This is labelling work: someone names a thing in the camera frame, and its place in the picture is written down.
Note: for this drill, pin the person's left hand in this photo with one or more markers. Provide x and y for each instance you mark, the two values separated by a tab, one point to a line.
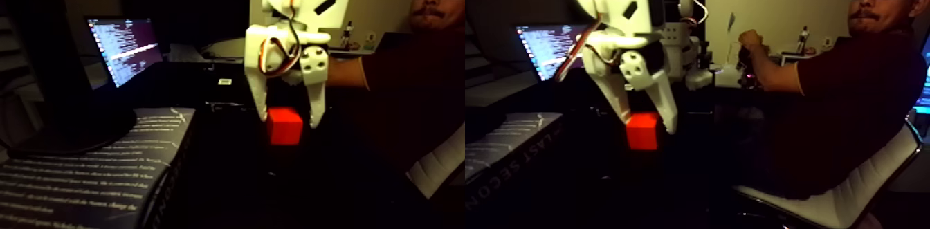
753	43

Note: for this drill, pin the person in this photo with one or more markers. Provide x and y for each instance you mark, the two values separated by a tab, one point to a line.
850	99

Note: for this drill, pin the dark book with white lettering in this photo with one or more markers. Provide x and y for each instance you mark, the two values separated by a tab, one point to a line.
87	179

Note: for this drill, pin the red cube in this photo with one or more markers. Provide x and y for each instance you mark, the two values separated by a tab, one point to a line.
285	129

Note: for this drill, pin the white office chair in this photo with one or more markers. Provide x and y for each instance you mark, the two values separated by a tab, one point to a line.
835	205

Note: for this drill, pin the open laptop with lit screen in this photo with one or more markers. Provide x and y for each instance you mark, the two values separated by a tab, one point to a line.
127	49

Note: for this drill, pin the black box with white lettering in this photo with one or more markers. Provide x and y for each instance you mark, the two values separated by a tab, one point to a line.
232	107

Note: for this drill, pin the small white label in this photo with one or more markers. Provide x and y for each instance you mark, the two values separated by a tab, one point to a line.
225	81

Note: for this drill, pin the small figurine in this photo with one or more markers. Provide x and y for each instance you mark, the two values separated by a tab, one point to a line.
803	39

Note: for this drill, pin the dark leader arm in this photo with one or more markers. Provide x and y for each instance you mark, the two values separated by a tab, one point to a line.
747	70

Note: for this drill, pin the laptop with blue screen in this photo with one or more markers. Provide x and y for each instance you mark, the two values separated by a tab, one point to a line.
924	78

